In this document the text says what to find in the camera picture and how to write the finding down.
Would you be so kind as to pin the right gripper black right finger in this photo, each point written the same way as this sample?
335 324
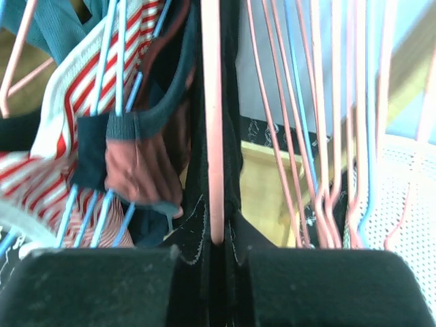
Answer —
302 287

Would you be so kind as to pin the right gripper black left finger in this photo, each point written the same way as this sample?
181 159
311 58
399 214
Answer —
90 287

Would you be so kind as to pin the black tank top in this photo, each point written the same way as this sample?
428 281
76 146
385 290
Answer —
223 274

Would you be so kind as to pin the maroon tank top grey trim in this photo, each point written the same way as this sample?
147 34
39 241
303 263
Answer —
148 148

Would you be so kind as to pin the light blue wire hanger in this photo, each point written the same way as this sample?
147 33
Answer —
121 106

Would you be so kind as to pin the pink wire hanger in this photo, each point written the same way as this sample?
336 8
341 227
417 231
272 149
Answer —
211 51

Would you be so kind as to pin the red white striped tank top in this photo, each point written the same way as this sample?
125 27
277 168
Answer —
36 203

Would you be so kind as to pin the pink hanger teal top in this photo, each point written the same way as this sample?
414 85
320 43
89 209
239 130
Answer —
25 70

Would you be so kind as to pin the teal tank top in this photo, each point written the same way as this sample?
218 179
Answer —
56 29

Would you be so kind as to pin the wooden clothes rack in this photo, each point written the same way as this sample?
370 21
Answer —
263 201

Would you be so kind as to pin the white perforated plastic basket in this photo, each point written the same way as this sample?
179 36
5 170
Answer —
414 221

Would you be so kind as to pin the bundle of empty pink hangers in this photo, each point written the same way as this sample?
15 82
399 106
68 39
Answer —
324 82

